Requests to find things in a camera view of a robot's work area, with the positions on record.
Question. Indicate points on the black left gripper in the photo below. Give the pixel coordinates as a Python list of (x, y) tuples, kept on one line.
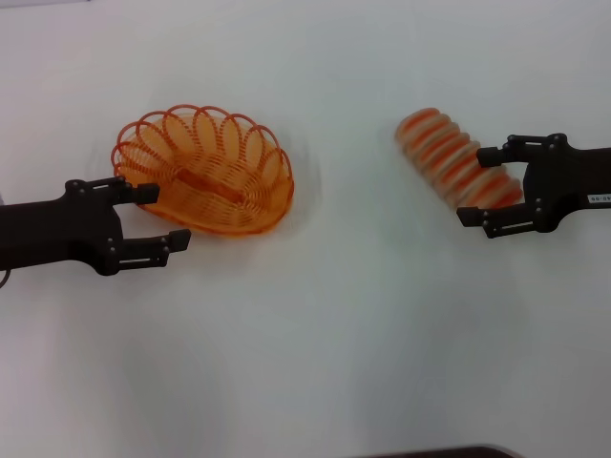
[(52, 234)]

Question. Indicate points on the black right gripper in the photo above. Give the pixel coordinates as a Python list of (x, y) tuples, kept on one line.
[(568, 186)]

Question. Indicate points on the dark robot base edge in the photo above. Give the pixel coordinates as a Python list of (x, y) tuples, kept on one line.
[(444, 452)]

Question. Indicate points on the orange striped bread loaf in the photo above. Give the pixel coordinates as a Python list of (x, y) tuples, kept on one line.
[(448, 152)]

